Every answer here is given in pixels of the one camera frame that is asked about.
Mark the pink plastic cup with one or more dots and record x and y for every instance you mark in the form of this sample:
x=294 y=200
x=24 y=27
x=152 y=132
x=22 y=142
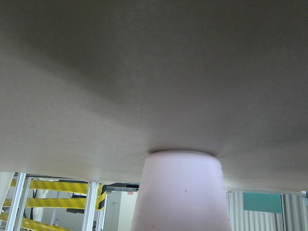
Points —
x=181 y=191

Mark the yellow black striped barrier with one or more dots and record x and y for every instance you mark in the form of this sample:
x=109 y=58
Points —
x=89 y=197

